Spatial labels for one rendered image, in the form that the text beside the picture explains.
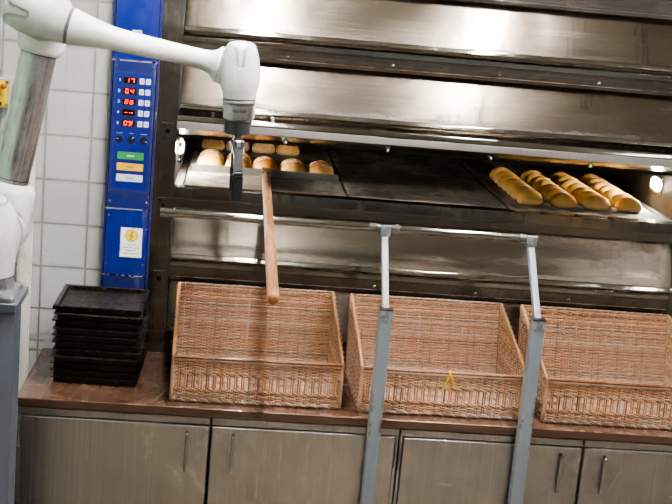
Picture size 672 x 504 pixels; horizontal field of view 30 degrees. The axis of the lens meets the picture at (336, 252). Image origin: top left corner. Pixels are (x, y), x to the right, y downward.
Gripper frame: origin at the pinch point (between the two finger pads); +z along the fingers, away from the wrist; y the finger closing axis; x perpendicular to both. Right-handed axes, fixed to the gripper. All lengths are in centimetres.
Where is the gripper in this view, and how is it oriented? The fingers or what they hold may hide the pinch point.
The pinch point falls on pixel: (235, 192)
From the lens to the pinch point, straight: 349.4
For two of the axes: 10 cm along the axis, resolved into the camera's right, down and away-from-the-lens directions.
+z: -0.6, 9.7, 2.3
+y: 1.2, 2.4, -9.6
